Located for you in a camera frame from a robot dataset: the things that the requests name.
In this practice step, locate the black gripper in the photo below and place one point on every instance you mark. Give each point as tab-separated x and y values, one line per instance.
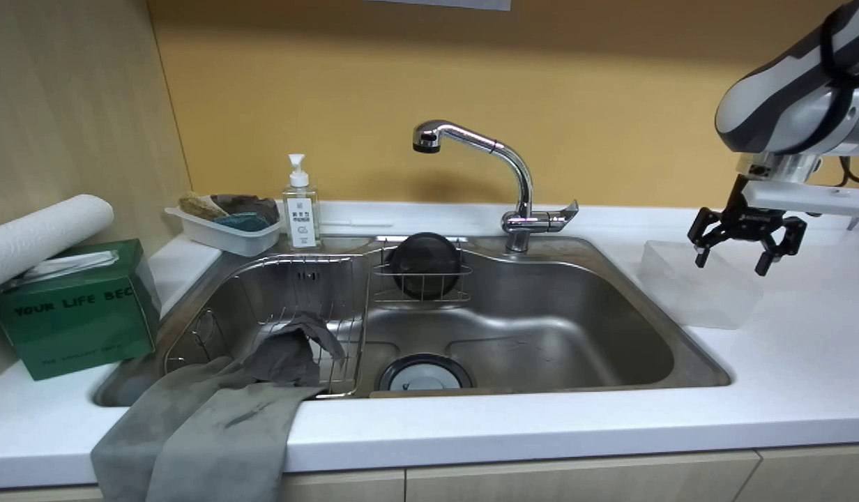
751	216

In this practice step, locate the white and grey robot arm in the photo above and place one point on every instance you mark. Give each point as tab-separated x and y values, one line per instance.
801	87

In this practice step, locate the stainless steel sink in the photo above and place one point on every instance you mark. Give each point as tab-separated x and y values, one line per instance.
541	317

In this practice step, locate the black round sink strainer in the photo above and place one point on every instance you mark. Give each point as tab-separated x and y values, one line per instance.
428	266

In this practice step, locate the round sink drain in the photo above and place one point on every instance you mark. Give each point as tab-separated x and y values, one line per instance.
425	375

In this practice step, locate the green tissue box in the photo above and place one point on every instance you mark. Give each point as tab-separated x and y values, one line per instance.
76	317

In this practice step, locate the chrome faucet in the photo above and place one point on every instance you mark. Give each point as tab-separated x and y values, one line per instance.
517	177

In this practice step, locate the beige cabinet drawer front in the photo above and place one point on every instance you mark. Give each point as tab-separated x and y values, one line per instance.
814	476
577	479
345	489

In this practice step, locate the white soap pump bottle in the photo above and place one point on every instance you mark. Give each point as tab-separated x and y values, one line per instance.
298	214

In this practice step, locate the dark scrubbing sponge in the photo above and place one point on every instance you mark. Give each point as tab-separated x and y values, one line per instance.
249	214

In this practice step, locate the white plastic sponge tray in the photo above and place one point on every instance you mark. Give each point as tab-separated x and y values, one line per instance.
227	239

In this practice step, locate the yellowish dish brush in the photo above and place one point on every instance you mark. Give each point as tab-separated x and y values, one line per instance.
200	207

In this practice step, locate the grey dish cloth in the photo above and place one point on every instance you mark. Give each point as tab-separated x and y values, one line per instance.
216	428

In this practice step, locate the white paper towel roll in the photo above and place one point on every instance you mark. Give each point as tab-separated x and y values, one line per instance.
39	239

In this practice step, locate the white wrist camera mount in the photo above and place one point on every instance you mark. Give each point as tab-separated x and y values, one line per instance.
801	196

